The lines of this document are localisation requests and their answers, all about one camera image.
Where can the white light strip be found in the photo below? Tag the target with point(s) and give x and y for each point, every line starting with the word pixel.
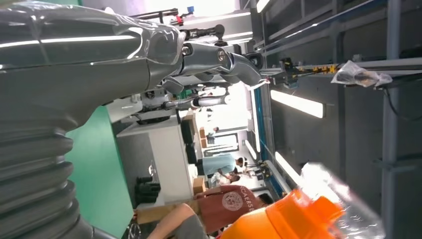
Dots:
pixel 296 104
pixel 286 168
pixel 262 5

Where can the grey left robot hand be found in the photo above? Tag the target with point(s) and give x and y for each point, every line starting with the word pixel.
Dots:
pixel 72 76

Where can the cardboard box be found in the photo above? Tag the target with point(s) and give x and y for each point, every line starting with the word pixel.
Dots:
pixel 198 186

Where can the orange juice bottle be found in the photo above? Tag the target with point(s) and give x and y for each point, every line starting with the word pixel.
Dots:
pixel 290 217

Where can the white cabinet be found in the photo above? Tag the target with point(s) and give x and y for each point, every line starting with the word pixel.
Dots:
pixel 168 158

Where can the black yellow rail device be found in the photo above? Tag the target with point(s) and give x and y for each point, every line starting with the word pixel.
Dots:
pixel 290 72

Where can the clear plastic bag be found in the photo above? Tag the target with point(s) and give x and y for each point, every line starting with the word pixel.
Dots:
pixel 356 76

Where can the person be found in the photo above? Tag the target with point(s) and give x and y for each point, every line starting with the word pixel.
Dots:
pixel 217 163
pixel 227 204
pixel 224 179

